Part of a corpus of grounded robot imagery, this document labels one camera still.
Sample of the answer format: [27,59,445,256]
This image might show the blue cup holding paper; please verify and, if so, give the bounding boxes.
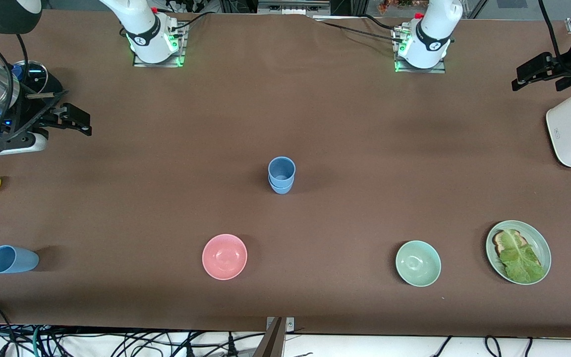
[269,176,294,195]

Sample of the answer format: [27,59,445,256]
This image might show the toast slice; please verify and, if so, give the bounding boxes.
[492,229,544,271]

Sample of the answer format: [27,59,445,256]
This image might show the green plate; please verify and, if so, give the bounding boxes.
[485,220,552,286]

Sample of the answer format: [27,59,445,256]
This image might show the green lettuce leaf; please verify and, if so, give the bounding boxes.
[499,231,546,284]

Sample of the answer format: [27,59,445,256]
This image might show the pink bowl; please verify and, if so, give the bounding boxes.
[202,234,248,281]

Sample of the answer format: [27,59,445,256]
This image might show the brown table cover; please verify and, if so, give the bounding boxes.
[0,9,571,339]

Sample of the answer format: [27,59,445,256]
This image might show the green bowl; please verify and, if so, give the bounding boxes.
[395,240,442,288]

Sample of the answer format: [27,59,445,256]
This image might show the grey power strip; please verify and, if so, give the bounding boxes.
[257,0,332,15]

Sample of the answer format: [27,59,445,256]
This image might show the blue saucepan with handle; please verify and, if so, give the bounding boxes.
[10,60,64,101]

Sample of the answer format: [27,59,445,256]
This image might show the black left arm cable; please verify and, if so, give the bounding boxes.
[538,0,565,64]

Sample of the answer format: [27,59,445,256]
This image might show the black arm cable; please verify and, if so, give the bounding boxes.
[0,20,69,140]
[538,0,565,64]

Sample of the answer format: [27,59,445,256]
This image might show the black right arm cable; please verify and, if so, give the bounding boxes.
[0,20,69,140]

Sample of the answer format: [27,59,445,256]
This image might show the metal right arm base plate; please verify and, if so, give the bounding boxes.
[133,21,187,68]

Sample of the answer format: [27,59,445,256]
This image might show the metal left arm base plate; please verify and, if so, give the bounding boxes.
[392,26,447,74]

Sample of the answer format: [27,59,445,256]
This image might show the small metal bracket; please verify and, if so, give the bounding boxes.
[266,317,295,332]

